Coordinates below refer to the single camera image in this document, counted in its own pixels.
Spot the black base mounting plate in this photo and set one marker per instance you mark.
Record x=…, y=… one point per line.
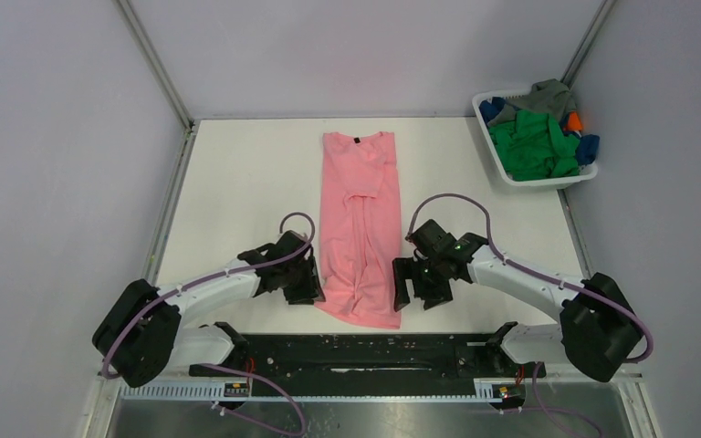
x=349, y=365

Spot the pink t-shirt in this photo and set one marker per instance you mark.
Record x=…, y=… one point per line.
x=360, y=228

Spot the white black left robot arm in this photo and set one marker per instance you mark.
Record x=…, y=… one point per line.
x=150, y=329

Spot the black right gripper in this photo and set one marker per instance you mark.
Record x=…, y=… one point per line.
x=403, y=268

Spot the green t-shirt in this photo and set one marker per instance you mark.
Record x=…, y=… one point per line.
x=533, y=147

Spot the aluminium frame rails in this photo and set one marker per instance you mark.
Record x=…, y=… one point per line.
x=134, y=137

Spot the grey t-shirt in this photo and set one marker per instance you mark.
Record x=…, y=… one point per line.
x=548, y=96

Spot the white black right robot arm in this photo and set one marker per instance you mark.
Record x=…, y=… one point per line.
x=593, y=328

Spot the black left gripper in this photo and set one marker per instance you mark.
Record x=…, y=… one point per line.
x=310, y=290

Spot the orange garment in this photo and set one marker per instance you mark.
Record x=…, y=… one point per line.
x=572, y=122

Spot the white laundry basket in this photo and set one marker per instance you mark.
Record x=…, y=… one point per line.
x=490, y=110

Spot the blue garment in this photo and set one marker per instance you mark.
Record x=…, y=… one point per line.
x=587, y=149

